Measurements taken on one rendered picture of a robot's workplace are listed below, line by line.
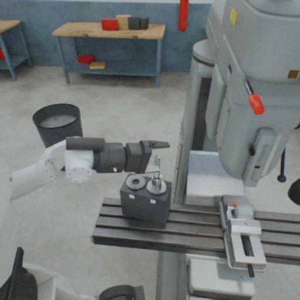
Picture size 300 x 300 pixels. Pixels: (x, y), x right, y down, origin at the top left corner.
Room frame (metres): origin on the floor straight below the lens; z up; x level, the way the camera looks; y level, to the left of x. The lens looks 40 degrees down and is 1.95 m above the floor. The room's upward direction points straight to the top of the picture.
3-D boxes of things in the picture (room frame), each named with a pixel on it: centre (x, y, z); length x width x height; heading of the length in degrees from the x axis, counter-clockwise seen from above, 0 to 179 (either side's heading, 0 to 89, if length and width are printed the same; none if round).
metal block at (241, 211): (0.67, -0.42, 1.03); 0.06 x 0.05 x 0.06; 85
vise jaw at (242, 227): (0.61, -0.41, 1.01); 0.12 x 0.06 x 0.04; 85
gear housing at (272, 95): (0.72, -0.35, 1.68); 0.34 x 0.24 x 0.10; 174
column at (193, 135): (1.29, -0.41, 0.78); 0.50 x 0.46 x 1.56; 174
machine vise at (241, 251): (0.64, -0.42, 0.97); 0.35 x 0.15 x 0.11; 175
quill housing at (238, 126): (0.68, -0.35, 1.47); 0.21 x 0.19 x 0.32; 84
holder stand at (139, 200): (0.76, 0.02, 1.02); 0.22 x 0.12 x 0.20; 73
